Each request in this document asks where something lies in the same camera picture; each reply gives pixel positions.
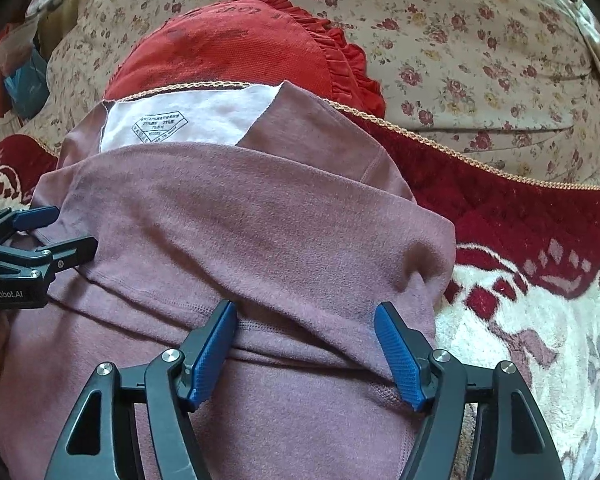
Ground mauve pink small garment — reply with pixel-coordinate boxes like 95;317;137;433
0;84;455;479

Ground cluttered shelf items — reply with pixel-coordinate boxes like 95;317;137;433
0;10;48;122

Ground red white plush blanket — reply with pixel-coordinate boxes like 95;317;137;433
0;79;600;480

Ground red ruffled pillow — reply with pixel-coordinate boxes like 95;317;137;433
104;0;386;117

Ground floral beige quilt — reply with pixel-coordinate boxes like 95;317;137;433
0;0;600;185

